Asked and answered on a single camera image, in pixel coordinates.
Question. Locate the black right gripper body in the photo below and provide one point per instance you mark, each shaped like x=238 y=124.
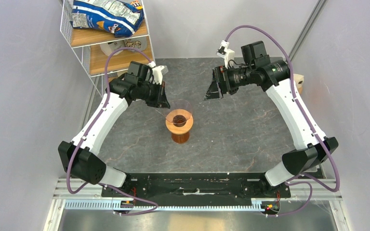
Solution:
x=231 y=75

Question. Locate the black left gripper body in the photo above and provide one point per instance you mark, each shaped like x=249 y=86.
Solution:
x=152 y=93

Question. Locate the round wooden dripper collar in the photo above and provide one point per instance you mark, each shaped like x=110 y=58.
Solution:
x=181 y=130

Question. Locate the amber glass carafe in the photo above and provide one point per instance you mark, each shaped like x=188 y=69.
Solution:
x=180 y=138

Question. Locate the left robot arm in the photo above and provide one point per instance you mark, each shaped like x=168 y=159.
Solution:
x=79 y=157

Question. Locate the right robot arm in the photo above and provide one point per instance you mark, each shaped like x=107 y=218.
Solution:
x=274 y=78

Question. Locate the brown coffee filter holder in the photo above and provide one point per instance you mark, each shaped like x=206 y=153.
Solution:
x=299 y=81

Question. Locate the cartoon print white cup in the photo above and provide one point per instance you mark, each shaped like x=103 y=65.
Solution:
x=140 y=43

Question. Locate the white jug bottle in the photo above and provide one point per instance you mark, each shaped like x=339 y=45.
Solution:
x=109 y=47

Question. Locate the blue Doritos chip bag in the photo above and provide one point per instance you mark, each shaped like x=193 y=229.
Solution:
x=121 y=19

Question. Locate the yellow M&M's candy bag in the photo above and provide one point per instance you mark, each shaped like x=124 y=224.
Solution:
x=136 y=4

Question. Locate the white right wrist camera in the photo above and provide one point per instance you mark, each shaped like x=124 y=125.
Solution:
x=227 y=54

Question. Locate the white wire shelf rack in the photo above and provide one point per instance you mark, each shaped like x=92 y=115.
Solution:
x=99 y=51

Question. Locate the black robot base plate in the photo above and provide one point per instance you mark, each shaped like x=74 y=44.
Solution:
x=202 y=189

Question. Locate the aluminium frame rail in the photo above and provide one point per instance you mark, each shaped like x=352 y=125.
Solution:
x=314 y=15

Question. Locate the slotted cable duct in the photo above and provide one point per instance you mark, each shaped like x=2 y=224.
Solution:
x=119 y=205

